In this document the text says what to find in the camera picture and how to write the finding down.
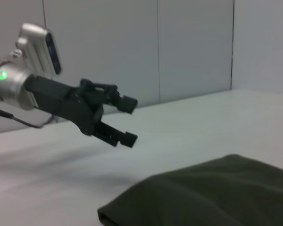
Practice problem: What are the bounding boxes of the dark green t-shirt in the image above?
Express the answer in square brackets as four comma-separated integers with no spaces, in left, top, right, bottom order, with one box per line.
[97,154,283,226]

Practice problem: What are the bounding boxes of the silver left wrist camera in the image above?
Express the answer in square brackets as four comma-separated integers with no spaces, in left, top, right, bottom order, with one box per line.
[15,23,62,76]

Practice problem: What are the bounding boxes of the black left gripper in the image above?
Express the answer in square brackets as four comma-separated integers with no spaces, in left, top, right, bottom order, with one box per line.
[25,74,139,148]

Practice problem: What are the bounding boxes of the left gripper cable with plug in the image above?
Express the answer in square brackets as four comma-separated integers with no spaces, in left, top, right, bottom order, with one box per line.
[0,95,54,129]

